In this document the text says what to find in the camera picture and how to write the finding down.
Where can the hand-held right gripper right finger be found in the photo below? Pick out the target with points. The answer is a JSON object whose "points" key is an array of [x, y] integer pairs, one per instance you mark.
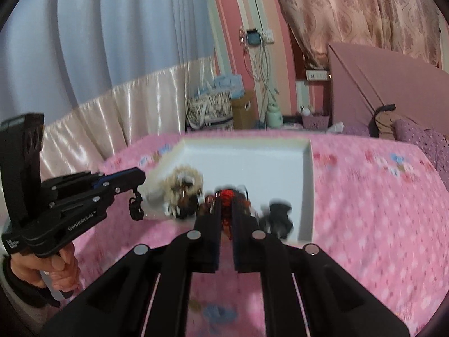
{"points": [[242, 238]]}

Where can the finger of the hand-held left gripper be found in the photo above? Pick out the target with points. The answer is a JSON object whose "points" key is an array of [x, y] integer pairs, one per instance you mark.
{"points": [[119, 177], [91, 200]]}

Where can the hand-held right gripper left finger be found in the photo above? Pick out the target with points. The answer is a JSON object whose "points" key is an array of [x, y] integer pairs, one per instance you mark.
{"points": [[210, 238]]}

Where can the white shallow tray box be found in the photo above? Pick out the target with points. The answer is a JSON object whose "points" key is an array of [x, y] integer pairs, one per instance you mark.
{"points": [[266, 168]]}

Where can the person's left forearm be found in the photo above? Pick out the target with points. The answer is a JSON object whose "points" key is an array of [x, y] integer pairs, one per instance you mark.
{"points": [[21, 295]]}

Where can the person's left hand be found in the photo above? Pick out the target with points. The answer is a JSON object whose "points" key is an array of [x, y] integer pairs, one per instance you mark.
{"points": [[56, 270]]}

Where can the black hair claw clip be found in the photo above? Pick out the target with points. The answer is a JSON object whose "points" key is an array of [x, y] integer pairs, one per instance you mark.
{"points": [[279, 219]]}

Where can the cream satin curtain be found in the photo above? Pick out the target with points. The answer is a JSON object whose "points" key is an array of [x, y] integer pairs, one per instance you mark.
{"points": [[133, 105]]}

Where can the brown cardboard box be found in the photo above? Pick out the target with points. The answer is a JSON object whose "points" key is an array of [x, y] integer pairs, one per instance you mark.
{"points": [[245, 112]]}

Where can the pink floral blanket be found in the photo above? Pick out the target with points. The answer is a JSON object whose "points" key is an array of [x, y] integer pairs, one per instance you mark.
{"points": [[368, 217]]}

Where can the blue sheer curtain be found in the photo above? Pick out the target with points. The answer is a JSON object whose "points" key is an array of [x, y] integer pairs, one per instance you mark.
{"points": [[105, 42]]}

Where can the purple plastic basket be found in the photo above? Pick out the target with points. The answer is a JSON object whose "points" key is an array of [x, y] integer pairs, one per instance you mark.
{"points": [[315, 121]]}

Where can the white power strip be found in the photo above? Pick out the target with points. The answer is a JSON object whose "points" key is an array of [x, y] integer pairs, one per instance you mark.
{"points": [[316, 75]]}

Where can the purple dotted pillow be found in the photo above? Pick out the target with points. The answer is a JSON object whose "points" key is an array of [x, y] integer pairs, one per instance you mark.
{"points": [[424, 140]]}

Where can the pink bed headboard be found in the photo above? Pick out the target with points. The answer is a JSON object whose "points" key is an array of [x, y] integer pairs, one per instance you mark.
{"points": [[379, 80]]}

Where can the pink patterned curtain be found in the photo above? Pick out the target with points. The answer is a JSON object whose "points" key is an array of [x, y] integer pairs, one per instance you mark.
{"points": [[357, 14]]}

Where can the white wall socket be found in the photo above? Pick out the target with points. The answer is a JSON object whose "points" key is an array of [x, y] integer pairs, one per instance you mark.
{"points": [[268, 35]]}

